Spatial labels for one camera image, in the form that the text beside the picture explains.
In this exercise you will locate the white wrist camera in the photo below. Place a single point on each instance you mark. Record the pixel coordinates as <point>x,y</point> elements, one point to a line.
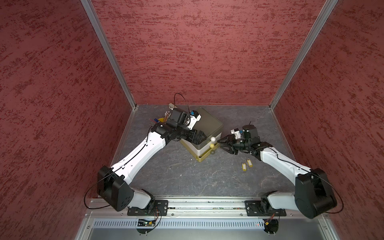
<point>238,134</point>
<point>193,119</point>

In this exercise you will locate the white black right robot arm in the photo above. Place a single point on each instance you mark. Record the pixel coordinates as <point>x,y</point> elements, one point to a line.
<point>313,194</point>

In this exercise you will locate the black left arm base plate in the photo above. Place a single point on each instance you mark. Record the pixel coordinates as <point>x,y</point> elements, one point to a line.
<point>153,209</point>

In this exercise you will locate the right aluminium corner post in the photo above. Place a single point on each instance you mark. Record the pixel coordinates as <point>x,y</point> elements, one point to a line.
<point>320,21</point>

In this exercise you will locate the aluminium corner post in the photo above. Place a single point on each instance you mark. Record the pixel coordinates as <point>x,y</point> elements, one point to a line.
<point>97,26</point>
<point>320,21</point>

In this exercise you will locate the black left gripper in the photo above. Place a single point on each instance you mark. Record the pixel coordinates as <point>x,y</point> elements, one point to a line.
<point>197,141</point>

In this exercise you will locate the olive three-drawer desk organizer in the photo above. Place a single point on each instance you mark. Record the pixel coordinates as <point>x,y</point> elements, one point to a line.
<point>200,152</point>

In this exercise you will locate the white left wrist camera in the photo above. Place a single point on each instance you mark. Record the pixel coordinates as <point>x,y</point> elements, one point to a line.
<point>193,119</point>

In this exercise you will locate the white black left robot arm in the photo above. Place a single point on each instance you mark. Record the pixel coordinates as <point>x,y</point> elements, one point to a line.
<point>113,183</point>

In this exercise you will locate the left aluminium corner post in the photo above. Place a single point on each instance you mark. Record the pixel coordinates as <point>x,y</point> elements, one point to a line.
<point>97,26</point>

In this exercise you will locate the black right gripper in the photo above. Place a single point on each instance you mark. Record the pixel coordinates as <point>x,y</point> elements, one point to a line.
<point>229,139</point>

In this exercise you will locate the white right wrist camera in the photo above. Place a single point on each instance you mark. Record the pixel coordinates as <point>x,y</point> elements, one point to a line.
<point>238,134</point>

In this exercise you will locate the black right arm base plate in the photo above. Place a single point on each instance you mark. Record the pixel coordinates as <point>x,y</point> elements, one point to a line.
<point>262,209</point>

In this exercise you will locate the aluminium front rail frame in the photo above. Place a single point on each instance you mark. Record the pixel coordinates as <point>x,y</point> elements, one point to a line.
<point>189,212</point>

